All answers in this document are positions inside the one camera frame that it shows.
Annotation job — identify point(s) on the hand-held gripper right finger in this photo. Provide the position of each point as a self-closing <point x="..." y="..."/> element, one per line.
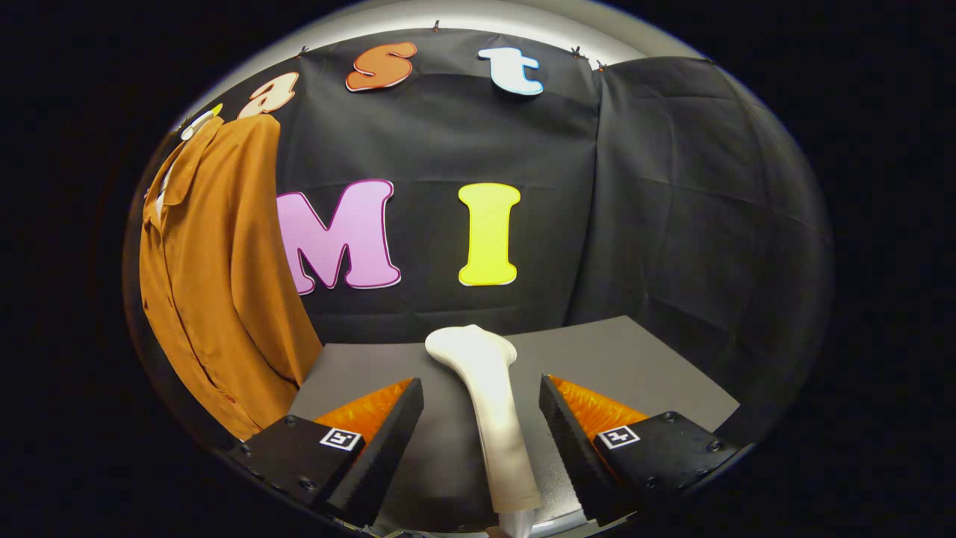
<point x="579" y="448"/>

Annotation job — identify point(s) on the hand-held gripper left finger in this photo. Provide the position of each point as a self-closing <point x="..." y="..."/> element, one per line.
<point x="381" y="448"/>

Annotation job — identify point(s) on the white garment steamer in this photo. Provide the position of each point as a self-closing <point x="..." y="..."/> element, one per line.
<point x="493" y="403"/>

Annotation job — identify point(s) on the brown button-up shirt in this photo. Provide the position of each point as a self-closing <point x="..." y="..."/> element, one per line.
<point x="216" y="284"/>

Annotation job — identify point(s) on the white clothes hanger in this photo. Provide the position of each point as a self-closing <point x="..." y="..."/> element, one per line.
<point x="196" y="125"/>

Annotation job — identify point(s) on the grey cabinet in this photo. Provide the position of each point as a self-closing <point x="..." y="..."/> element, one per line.
<point x="635" y="373"/>

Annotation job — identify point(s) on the black backdrop cloth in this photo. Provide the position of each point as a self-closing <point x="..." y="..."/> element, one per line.
<point x="672" y="224"/>

